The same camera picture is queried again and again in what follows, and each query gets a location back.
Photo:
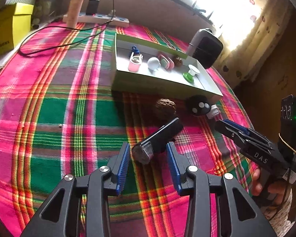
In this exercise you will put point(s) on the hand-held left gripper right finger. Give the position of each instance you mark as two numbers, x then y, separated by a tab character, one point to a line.
174	167

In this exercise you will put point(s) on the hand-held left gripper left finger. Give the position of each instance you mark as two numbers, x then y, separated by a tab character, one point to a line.
122	167

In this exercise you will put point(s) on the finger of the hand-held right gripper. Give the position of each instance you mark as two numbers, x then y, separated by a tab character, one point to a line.
229	133
236	126

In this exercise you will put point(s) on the black shaver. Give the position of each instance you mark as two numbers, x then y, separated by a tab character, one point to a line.
160	138

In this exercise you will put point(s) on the black white round gadget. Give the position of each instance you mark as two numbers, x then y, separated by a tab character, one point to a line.
198	105

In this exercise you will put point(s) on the large walnut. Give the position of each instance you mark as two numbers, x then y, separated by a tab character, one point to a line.
165	108

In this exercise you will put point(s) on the green white spool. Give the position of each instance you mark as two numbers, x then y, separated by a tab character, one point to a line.
191	72

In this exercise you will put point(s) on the green white cardboard box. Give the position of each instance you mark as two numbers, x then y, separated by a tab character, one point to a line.
143	84

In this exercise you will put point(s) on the pink green case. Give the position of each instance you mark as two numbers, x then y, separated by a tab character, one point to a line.
166	61

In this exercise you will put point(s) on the pink cup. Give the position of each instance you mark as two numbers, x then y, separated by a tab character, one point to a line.
134	66

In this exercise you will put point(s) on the white round jar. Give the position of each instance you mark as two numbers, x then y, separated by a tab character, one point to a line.
153	63

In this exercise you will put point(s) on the person's right forearm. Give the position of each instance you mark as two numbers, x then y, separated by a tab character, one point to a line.
282	209

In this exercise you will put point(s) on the person's right hand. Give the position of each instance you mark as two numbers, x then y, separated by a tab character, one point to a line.
257	184

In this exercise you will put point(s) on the plaid blanket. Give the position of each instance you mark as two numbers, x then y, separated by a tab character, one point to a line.
64	118

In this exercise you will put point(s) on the grey portable fan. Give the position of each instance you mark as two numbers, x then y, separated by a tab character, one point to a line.
207	49

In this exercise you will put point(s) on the small walnut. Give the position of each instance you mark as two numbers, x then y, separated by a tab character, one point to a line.
178	60

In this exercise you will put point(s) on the yellow patterned curtain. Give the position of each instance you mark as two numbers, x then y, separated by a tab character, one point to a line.
261	29

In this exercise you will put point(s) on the blue orange small toy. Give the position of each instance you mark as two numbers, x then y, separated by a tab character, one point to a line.
135	50

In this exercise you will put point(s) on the white power strip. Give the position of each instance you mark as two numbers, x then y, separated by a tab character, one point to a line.
98	18

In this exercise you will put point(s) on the white plug adapter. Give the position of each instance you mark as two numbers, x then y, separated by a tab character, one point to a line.
112	12

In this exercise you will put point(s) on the black charger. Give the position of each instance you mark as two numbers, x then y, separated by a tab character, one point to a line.
93	6

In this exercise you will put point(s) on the pale pink tube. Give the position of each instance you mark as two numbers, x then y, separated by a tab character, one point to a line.
76	5

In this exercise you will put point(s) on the glass jar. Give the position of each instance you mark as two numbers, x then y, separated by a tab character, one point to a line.
43	7

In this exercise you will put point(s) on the yellow box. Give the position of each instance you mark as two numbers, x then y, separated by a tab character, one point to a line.
7	27

